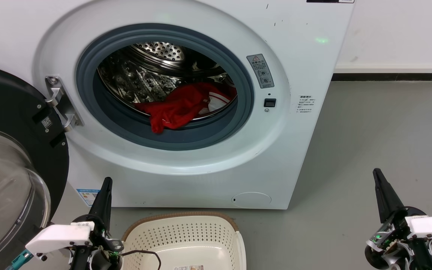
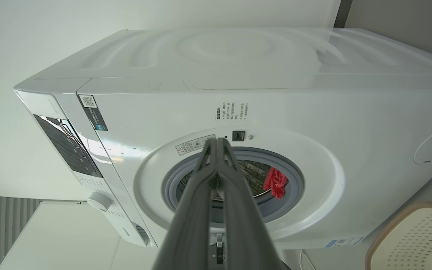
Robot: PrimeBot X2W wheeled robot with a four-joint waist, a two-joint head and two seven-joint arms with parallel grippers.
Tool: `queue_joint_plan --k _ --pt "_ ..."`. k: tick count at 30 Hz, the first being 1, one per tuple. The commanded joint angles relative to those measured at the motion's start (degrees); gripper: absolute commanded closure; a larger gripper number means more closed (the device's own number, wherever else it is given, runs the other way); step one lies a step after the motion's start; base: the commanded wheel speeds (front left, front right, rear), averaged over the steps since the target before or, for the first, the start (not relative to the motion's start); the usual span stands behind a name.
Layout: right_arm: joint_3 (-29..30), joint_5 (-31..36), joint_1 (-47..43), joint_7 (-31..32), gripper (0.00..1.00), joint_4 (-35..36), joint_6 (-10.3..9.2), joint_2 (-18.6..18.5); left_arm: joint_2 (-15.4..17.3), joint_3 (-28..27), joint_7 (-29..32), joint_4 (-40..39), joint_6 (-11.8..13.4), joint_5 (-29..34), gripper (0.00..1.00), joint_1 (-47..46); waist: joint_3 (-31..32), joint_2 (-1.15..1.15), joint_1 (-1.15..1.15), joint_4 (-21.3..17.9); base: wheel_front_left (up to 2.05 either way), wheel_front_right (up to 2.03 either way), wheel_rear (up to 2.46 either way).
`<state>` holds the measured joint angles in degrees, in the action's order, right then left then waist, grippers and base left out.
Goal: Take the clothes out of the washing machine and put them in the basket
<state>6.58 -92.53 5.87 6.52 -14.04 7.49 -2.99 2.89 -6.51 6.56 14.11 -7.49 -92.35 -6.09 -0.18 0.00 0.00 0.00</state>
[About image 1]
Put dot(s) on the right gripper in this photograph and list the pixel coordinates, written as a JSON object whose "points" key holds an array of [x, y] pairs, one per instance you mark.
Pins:
{"points": [[392, 243]]}

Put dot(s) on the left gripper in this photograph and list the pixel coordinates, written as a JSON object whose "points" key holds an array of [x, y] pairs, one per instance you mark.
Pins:
{"points": [[101, 255]]}

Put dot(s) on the cream plastic laundry basket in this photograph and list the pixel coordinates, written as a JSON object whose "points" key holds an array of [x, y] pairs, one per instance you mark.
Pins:
{"points": [[186, 236]]}

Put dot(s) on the printed paper product label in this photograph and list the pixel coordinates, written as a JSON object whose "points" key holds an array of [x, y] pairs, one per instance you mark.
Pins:
{"points": [[188, 267]]}

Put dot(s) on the stainless steel washing machine drum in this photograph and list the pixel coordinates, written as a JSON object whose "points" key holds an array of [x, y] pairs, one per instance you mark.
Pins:
{"points": [[133, 78]]}

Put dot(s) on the washing machine door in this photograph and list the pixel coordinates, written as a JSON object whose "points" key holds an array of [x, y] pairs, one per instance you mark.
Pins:
{"points": [[9, 101]]}

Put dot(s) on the blue white energy label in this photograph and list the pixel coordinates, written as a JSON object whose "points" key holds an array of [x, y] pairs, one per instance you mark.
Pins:
{"points": [[87, 197]]}

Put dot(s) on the QR code sticker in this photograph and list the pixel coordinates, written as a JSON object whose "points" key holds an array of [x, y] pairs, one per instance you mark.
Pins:
{"points": [[47, 122]]}

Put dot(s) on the clear door glass bowl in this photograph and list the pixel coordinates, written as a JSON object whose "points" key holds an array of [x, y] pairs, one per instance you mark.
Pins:
{"points": [[2, 187]]}

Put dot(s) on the silver metal door hinge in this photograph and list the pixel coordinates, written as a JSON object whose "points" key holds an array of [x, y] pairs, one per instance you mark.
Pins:
{"points": [[60, 101]]}

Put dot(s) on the black floor skirting strip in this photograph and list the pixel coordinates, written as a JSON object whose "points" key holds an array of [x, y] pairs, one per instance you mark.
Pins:
{"points": [[388, 77]]}

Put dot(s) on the white text label sticker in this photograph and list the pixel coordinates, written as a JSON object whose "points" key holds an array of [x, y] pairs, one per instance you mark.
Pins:
{"points": [[305, 104]]}

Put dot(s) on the grey rubber door gasket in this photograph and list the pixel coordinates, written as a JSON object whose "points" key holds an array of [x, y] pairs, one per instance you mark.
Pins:
{"points": [[216, 131]]}

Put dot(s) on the round filter access cover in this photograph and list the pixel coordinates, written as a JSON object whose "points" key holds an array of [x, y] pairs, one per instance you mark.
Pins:
{"points": [[251, 200]]}

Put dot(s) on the black door latch socket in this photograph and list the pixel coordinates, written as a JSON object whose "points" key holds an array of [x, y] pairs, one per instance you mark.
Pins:
{"points": [[270, 102]]}

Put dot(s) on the white garment with red stripes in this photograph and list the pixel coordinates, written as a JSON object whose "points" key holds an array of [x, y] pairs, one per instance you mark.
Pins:
{"points": [[219, 104]]}

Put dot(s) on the white front-load washing machine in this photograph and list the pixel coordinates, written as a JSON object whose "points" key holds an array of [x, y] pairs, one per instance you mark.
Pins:
{"points": [[313, 56]]}

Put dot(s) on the grey warning sticker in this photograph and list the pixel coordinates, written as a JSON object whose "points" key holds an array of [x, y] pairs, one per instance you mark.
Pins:
{"points": [[260, 71]]}

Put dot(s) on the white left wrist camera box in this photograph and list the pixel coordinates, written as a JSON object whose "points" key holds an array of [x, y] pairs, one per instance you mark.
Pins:
{"points": [[60, 237]]}

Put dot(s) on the white wall baseboard trim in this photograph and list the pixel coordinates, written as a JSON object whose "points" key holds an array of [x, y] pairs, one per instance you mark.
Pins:
{"points": [[388, 67]]}

